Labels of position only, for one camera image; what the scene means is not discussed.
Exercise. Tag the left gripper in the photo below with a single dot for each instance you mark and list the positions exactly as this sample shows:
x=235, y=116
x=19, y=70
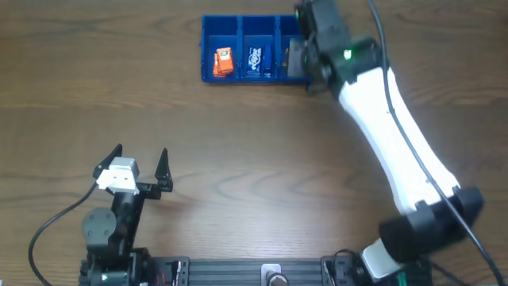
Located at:
x=148, y=190

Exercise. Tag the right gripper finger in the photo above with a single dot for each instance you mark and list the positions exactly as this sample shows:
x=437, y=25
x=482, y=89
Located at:
x=295, y=57

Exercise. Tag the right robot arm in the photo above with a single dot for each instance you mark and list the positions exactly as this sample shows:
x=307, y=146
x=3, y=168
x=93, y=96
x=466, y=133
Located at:
x=381, y=127

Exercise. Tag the mounting rail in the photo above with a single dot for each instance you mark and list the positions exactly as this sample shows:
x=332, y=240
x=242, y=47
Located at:
x=238, y=272

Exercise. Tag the blue tray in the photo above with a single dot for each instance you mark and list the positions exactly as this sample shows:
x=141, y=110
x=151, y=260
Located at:
x=258, y=28

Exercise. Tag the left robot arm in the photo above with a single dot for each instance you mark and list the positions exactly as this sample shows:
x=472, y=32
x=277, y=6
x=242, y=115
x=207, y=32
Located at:
x=123, y=222

